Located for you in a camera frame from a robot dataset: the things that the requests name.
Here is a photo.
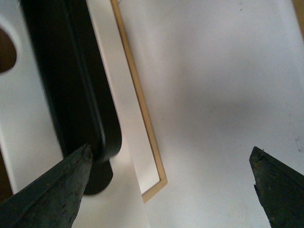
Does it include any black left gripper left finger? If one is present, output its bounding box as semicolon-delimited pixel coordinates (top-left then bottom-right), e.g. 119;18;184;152
0;144;93;228

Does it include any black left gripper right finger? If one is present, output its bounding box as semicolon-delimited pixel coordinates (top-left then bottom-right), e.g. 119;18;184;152
249;147;304;228

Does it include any black drawer handle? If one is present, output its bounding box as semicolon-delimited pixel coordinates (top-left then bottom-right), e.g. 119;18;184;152
21;0;122;195

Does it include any wooden drawer cabinet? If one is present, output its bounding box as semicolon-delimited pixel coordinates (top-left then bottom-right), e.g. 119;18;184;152
111;0;168;203

